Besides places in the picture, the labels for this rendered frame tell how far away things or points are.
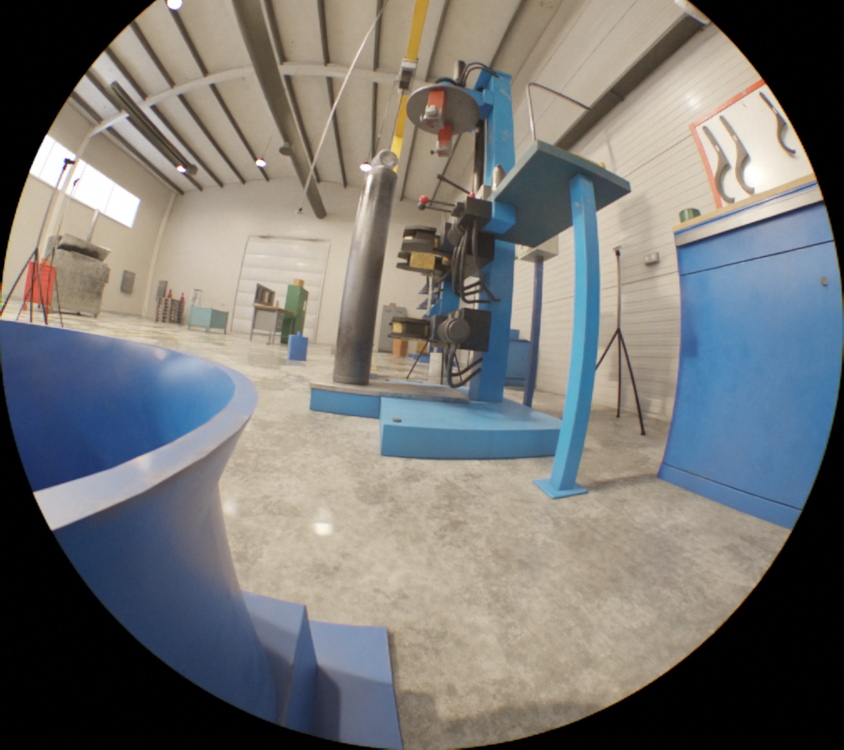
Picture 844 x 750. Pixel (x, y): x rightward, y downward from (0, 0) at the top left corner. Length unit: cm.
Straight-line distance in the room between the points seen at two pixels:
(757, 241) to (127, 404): 129
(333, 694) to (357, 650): 8
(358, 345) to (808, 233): 194
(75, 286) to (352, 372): 762
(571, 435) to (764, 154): 233
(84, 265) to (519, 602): 858
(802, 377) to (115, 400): 122
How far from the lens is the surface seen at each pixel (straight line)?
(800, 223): 109
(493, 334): 170
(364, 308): 159
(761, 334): 105
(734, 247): 113
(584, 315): 87
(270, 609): 31
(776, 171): 251
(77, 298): 841
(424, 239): 146
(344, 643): 45
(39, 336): 32
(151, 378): 25
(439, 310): 202
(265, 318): 741
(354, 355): 158
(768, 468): 105
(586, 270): 90
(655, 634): 58
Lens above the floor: 40
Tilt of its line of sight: 4 degrees up
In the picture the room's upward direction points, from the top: 6 degrees clockwise
